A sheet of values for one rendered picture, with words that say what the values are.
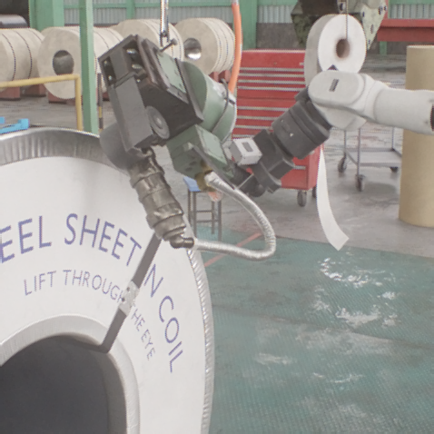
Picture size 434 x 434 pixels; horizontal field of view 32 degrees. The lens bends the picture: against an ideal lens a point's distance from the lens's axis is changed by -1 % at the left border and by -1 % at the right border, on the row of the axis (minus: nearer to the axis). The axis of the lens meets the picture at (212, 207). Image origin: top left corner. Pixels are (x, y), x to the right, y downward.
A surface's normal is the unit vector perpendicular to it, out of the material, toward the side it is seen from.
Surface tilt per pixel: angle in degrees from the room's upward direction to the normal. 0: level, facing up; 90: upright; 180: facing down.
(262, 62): 90
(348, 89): 58
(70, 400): 89
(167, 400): 90
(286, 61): 90
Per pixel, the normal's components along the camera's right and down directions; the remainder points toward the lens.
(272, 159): -0.51, -0.22
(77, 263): 0.87, 0.11
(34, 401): -0.49, 0.08
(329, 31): 0.58, 0.19
